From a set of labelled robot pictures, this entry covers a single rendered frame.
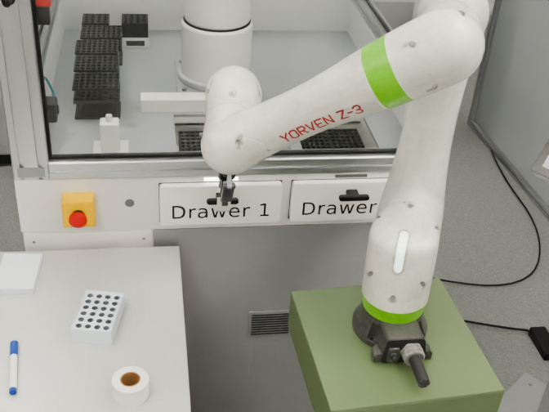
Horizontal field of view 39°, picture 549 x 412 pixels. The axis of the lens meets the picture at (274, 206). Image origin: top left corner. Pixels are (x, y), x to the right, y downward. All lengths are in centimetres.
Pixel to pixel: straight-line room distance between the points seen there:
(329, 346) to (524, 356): 149
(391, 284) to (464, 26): 49
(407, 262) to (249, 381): 98
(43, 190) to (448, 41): 102
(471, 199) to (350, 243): 173
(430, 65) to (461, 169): 269
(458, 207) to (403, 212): 215
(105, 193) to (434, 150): 78
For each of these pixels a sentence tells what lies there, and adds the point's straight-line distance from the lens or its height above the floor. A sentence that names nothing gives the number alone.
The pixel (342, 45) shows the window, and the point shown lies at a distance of 176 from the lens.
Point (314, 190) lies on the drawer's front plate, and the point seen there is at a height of 91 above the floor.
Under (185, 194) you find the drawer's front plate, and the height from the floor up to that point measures 91.
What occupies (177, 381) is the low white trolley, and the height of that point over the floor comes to 76.
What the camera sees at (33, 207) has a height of 87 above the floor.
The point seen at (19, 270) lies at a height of 78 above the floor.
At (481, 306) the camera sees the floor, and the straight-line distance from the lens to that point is 310.
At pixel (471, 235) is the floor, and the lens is 346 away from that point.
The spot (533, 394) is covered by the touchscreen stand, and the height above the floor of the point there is 4.
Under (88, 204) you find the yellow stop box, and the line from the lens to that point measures 184.
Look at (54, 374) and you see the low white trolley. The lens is 164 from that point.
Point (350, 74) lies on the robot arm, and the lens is 129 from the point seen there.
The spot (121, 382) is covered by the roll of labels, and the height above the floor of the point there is 80.
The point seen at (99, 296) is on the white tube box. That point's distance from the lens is 175.
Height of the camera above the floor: 192
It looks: 34 degrees down
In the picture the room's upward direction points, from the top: 4 degrees clockwise
